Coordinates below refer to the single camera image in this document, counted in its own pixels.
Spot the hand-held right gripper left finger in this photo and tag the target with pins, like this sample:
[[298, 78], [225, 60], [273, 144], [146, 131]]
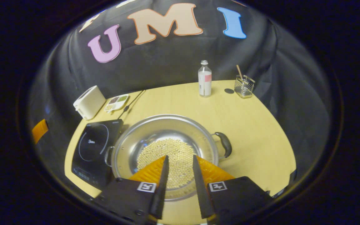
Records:
[[162, 187]]

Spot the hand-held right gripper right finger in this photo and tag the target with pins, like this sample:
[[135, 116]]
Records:
[[200, 190]]

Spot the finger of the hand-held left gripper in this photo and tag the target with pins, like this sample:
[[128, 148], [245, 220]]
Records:
[[40, 131]]

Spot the black induction cooktop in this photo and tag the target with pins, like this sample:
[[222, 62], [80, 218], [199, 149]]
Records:
[[89, 162]]

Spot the pile of yellow soybeans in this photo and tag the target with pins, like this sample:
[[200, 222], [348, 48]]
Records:
[[180, 150]]

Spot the white toaster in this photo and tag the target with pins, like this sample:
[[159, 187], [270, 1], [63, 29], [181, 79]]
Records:
[[89, 102]]

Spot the white divided bean dish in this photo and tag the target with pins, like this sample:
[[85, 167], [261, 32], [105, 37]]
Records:
[[116, 103]]

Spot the small black disc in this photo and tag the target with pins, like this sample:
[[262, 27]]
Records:
[[229, 91]]

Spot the clear plastic bottle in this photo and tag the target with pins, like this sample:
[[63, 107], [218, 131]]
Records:
[[204, 84]]

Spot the clear glass jar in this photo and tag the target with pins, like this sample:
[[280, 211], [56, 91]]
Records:
[[244, 89]]

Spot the wooden stick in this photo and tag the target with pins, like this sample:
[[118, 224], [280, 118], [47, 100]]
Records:
[[239, 72]]

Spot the black backdrop cloth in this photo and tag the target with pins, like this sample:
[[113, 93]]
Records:
[[173, 59]]

